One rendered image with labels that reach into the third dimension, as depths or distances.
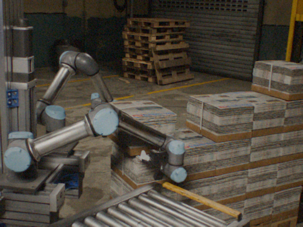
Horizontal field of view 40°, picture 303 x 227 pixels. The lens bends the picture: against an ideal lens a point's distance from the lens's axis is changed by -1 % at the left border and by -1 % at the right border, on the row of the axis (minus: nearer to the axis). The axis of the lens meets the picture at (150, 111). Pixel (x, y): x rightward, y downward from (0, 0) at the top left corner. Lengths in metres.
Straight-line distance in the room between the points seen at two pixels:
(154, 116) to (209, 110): 0.50
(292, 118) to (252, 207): 0.69
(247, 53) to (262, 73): 6.74
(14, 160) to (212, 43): 8.83
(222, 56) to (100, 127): 8.55
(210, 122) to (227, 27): 7.55
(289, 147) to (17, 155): 1.99
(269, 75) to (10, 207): 1.98
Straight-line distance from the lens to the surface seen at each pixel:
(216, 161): 2.78
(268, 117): 2.97
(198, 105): 2.85
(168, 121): 2.43
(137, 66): 9.10
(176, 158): 2.03
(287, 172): 3.28
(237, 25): 10.07
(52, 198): 2.10
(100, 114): 1.87
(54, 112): 2.50
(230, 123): 2.75
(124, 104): 2.60
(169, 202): 1.99
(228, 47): 10.20
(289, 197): 3.42
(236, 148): 2.84
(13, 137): 2.06
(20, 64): 2.25
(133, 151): 2.38
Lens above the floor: 1.69
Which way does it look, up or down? 15 degrees down
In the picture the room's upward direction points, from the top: 3 degrees clockwise
